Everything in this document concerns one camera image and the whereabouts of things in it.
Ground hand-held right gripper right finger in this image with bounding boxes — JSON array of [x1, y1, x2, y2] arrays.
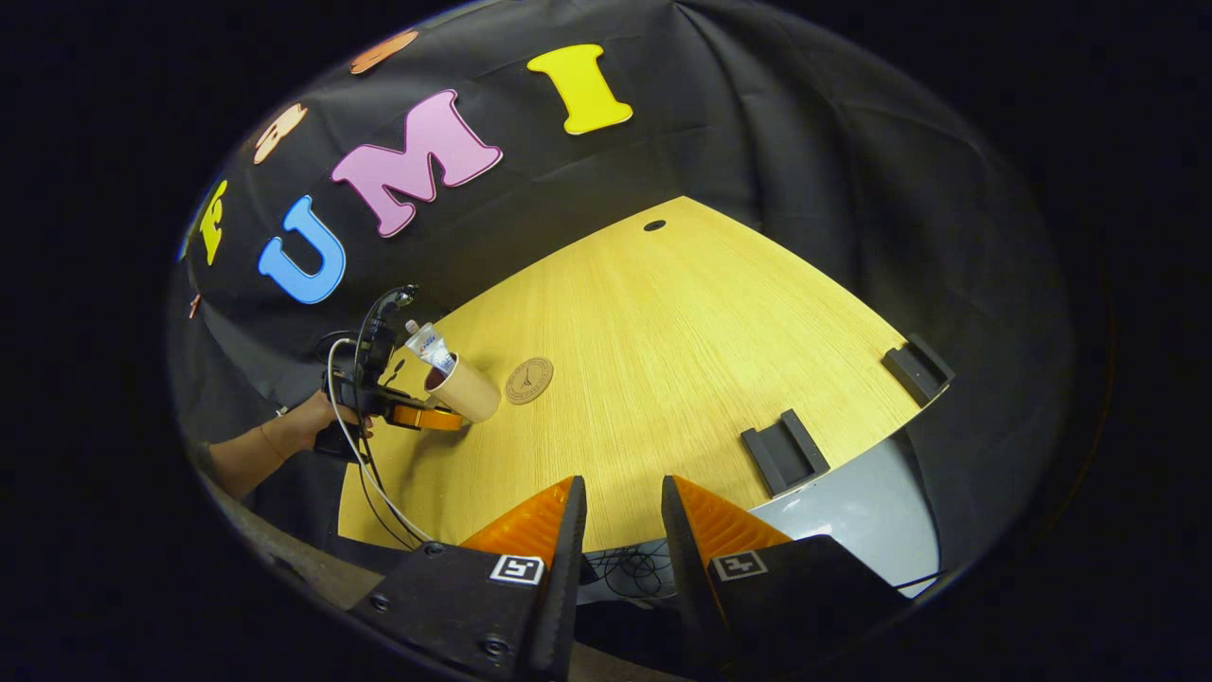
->
[[661, 476, 911, 670]]

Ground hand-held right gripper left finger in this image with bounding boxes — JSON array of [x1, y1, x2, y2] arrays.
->
[[348, 476, 589, 682]]

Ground brown paper cup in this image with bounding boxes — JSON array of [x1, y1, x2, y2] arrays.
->
[[423, 352, 502, 424]]

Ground white toothpaste tube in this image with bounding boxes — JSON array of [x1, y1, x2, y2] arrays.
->
[[405, 320, 458, 376]]

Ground round brown coaster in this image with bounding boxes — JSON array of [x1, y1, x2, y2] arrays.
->
[[505, 357, 555, 405]]

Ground wooden desktop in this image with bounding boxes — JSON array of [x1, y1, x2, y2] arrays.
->
[[338, 196, 948, 552]]

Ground black backdrop cloth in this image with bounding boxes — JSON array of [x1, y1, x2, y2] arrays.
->
[[169, 0, 1076, 588]]

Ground tangled black floor cables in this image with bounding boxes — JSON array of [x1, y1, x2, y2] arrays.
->
[[585, 540, 675, 600]]

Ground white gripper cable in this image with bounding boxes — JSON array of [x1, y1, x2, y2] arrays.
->
[[327, 336, 438, 546]]

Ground black gripper holder bracket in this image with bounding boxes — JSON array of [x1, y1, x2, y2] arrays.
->
[[881, 333, 956, 408], [740, 409, 832, 499]]

